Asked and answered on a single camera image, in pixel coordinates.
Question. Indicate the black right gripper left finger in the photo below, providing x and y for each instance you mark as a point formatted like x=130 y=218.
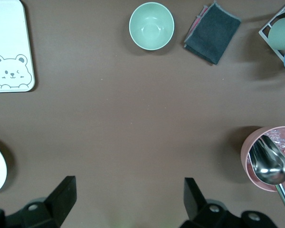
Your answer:
x=64 y=197

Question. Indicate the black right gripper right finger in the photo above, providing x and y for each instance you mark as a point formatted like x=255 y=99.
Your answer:
x=192 y=197

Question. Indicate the pink bowl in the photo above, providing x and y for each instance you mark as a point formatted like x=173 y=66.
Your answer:
x=248 y=147

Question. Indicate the stainless steel scoop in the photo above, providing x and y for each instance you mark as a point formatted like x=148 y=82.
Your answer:
x=268 y=164

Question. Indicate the brown table mat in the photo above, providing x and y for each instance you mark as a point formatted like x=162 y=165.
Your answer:
x=142 y=118

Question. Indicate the clear ice cubes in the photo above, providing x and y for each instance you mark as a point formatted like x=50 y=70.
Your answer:
x=283 y=142

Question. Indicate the dark grey folded cloth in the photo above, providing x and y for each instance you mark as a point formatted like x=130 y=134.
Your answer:
x=213 y=35

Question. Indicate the cream bear print tray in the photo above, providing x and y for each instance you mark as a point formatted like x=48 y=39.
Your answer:
x=9 y=35

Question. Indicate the pale green bowl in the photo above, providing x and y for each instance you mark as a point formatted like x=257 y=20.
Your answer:
x=152 y=26

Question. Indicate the sage green cup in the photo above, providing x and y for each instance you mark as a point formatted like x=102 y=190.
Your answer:
x=283 y=33

